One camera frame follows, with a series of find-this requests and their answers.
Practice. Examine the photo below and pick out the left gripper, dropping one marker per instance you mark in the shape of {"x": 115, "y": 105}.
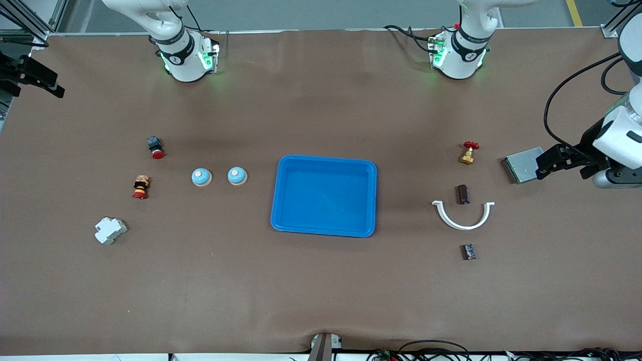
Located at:
{"x": 588, "y": 142}

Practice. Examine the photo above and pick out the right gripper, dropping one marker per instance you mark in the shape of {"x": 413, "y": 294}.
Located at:
{"x": 26, "y": 70}

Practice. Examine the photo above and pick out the dark cylindrical capacitor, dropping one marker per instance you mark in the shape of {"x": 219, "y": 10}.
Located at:
{"x": 469, "y": 252}
{"x": 462, "y": 194}

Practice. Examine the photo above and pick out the light blue call bell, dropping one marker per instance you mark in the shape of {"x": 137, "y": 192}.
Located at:
{"x": 237, "y": 176}
{"x": 201, "y": 177}

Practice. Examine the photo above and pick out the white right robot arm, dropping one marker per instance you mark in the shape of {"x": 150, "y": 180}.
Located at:
{"x": 175, "y": 55}

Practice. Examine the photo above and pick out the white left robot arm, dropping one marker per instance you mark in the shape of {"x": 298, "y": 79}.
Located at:
{"x": 466, "y": 50}

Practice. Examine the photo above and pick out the grey metal box module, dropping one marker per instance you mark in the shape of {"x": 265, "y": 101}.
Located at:
{"x": 521, "y": 165}

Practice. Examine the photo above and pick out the red emergency stop button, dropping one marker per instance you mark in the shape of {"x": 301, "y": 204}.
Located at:
{"x": 155, "y": 146}

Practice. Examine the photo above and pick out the white circuit breaker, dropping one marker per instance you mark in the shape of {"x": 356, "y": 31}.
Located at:
{"x": 110, "y": 230}

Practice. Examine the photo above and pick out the blue plastic tray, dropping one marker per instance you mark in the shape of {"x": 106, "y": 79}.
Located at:
{"x": 323, "y": 198}

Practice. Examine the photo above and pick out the aluminium frame profile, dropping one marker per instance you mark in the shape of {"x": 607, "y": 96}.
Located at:
{"x": 608, "y": 32}
{"x": 30, "y": 25}

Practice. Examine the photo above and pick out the red yellow black stacked switch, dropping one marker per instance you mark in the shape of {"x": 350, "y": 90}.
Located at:
{"x": 141, "y": 187}

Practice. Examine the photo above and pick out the grey metal table bracket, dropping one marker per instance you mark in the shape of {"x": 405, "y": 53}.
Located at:
{"x": 321, "y": 348}

